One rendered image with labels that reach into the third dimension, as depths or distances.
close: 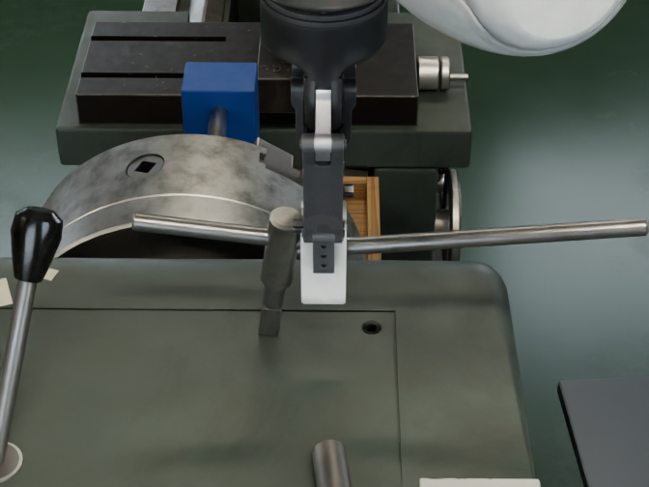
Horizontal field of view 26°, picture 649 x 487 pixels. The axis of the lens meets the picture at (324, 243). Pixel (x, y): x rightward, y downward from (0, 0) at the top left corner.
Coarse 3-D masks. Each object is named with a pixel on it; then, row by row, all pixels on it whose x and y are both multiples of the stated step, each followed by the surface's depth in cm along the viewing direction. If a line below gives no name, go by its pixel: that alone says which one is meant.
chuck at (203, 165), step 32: (96, 160) 123; (128, 160) 121; (192, 160) 119; (224, 160) 120; (256, 160) 121; (64, 192) 123; (96, 192) 119; (128, 192) 117; (160, 192) 116; (192, 192) 116; (224, 192) 116; (256, 192) 118; (288, 192) 120; (64, 224) 118; (352, 224) 127; (352, 256) 124
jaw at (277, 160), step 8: (256, 144) 127; (264, 144) 127; (272, 152) 127; (280, 152) 128; (264, 160) 123; (272, 160) 124; (280, 160) 127; (288, 160) 128; (272, 168) 123; (280, 168) 124; (288, 168) 124; (288, 176) 123; (296, 176) 124
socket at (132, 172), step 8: (136, 160) 120; (144, 160) 120; (152, 160) 120; (160, 160) 120; (128, 168) 120; (136, 168) 120; (144, 168) 121; (152, 168) 119; (160, 168) 119; (128, 176) 119; (136, 176) 119; (144, 176) 118
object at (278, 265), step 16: (288, 208) 92; (272, 224) 91; (288, 224) 91; (272, 240) 92; (288, 240) 92; (272, 256) 93; (288, 256) 93; (272, 272) 94; (288, 272) 95; (272, 288) 95; (272, 304) 97; (272, 320) 98
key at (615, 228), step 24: (144, 216) 92; (168, 216) 93; (240, 240) 93; (264, 240) 93; (360, 240) 93; (384, 240) 93; (408, 240) 93; (432, 240) 92; (456, 240) 92; (480, 240) 92; (504, 240) 92; (528, 240) 92; (552, 240) 92; (576, 240) 92
